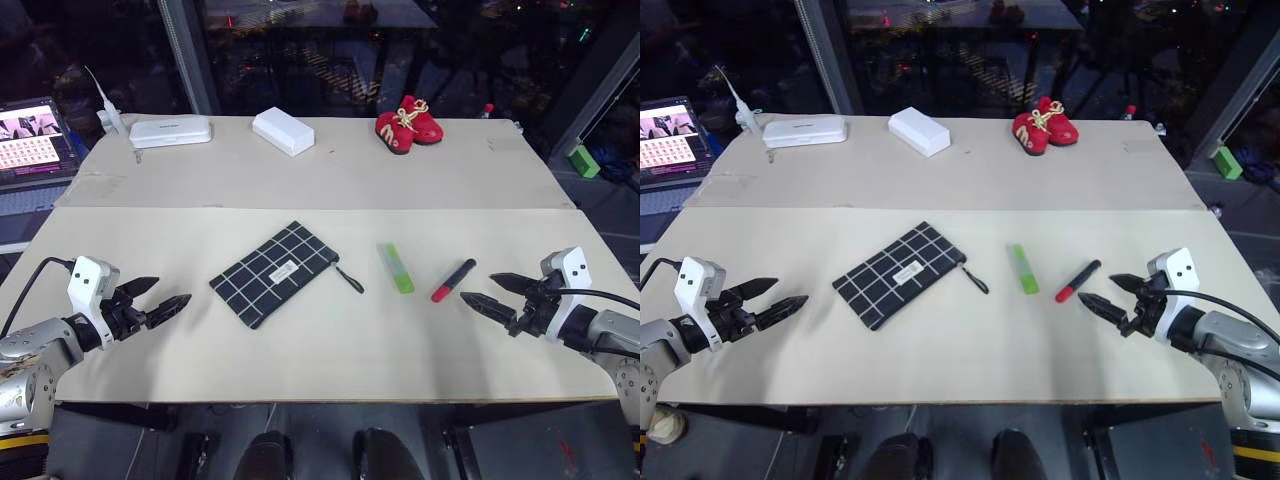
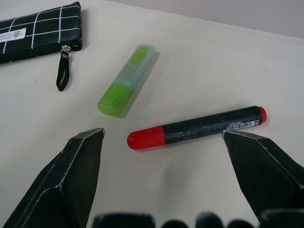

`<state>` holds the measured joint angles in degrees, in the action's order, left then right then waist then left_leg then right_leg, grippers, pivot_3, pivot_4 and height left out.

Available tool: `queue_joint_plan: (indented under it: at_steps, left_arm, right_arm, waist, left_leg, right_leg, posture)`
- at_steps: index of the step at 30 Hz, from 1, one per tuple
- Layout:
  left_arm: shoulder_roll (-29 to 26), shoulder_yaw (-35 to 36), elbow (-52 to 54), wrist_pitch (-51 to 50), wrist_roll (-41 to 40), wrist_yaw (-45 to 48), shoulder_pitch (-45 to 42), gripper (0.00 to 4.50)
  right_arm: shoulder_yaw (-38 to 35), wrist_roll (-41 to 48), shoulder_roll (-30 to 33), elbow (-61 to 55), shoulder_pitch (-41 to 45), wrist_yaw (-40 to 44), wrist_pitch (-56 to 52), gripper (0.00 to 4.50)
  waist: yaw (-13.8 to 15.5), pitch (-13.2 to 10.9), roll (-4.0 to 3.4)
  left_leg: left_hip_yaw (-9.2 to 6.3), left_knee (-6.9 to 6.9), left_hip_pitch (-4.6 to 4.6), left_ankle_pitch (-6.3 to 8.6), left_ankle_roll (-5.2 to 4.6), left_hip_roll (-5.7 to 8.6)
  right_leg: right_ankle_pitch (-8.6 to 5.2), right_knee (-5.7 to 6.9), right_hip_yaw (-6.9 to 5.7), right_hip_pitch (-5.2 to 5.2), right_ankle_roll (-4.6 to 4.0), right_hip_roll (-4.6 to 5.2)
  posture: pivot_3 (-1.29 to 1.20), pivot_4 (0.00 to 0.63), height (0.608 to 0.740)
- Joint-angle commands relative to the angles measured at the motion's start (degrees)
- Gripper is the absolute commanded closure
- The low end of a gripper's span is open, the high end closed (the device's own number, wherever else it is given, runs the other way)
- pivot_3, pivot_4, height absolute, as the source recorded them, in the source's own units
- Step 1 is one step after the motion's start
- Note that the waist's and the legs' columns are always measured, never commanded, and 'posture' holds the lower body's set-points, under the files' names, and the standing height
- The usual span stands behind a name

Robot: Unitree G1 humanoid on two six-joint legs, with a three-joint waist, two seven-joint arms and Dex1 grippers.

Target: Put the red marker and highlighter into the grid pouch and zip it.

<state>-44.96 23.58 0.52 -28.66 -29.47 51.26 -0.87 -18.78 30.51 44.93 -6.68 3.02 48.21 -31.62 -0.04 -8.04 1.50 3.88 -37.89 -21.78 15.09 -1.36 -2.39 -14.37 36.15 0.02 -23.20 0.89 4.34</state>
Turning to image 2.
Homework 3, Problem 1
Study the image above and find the black marker with red cap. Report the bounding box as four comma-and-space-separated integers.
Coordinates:
126, 105, 267, 151

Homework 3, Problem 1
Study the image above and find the green highlighter pen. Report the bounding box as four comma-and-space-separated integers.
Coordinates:
96, 44, 157, 118

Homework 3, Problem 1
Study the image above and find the black white-grid pencil case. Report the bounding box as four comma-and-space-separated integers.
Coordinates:
0, 1, 83, 93

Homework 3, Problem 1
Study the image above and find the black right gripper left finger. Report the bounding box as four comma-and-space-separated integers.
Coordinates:
0, 128, 105, 228

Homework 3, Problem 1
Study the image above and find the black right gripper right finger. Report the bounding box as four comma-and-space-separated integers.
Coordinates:
222, 129, 304, 225

